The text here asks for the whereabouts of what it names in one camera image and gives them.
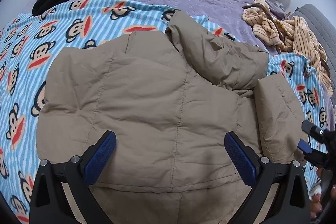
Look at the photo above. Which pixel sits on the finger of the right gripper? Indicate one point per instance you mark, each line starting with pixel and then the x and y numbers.
pixel 313 131
pixel 314 156

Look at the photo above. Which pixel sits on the yellow striped garment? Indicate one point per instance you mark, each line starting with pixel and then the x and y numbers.
pixel 288 35

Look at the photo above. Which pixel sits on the tan puffer jacket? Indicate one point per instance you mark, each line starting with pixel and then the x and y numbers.
pixel 170 97

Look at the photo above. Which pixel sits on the blue striped monkey blanket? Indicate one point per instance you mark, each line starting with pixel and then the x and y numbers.
pixel 30 44

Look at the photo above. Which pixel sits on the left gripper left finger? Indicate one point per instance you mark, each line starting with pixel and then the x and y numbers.
pixel 48 201

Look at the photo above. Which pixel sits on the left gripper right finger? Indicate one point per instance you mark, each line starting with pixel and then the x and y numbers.
pixel 282 184

